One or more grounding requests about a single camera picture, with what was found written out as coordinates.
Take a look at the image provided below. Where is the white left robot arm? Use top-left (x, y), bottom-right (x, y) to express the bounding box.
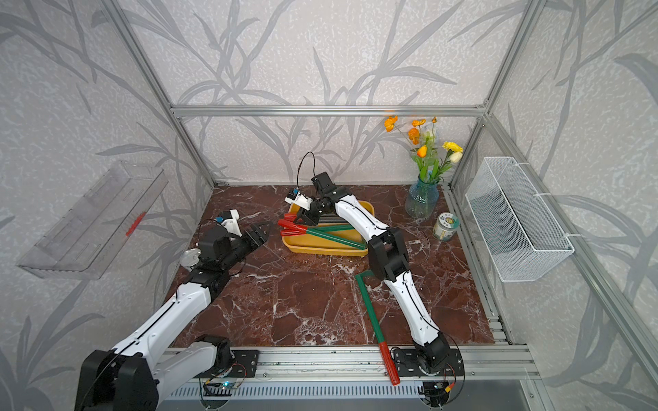
top-left (75, 219), bottom-right (272, 410)

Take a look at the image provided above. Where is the green hoe red grip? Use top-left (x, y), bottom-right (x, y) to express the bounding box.
top-left (278, 220), bottom-right (353, 236)
top-left (295, 229), bottom-right (367, 250)
top-left (355, 270), bottom-right (401, 386)

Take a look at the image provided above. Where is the clear acrylic wall shelf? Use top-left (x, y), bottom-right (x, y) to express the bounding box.
top-left (17, 160), bottom-right (168, 280)

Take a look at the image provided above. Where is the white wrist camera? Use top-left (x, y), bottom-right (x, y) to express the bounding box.
top-left (284, 188), bottom-right (314, 211)
top-left (214, 209), bottom-right (242, 237)

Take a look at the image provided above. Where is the right circuit board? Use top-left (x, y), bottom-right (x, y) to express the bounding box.
top-left (419, 381), bottom-right (456, 409)

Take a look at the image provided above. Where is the blue glass vase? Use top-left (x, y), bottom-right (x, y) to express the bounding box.
top-left (405, 178), bottom-right (440, 220)

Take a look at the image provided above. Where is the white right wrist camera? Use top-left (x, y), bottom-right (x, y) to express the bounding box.
top-left (284, 188), bottom-right (314, 211)

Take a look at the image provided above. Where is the white wire mesh basket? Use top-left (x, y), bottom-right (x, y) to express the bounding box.
top-left (465, 157), bottom-right (575, 283)

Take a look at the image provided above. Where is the circuit board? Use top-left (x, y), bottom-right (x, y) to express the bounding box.
top-left (200, 378), bottom-right (245, 397)
top-left (419, 381), bottom-right (456, 409)

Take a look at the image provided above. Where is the grey hoe red grip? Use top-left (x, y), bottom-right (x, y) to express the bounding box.
top-left (308, 216), bottom-right (349, 225)

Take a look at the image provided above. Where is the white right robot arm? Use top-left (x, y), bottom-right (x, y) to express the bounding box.
top-left (280, 172), bottom-right (464, 376)

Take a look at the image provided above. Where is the tin can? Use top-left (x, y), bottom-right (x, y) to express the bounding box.
top-left (179, 248), bottom-right (202, 272)

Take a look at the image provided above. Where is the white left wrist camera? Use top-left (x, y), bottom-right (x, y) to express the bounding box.
top-left (214, 209), bottom-right (242, 237)

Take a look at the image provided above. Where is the yellow plastic storage box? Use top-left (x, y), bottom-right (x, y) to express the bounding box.
top-left (282, 229), bottom-right (368, 257)

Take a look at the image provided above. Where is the left circuit board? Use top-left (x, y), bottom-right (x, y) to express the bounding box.
top-left (200, 378), bottom-right (245, 397)

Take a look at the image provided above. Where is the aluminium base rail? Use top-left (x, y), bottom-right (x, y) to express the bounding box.
top-left (169, 344), bottom-right (540, 405)

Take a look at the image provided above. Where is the small labelled glass jar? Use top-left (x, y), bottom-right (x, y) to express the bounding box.
top-left (433, 212), bottom-right (459, 241)

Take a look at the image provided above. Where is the artificial flower bouquet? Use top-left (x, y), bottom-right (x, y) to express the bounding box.
top-left (384, 116), bottom-right (464, 185)

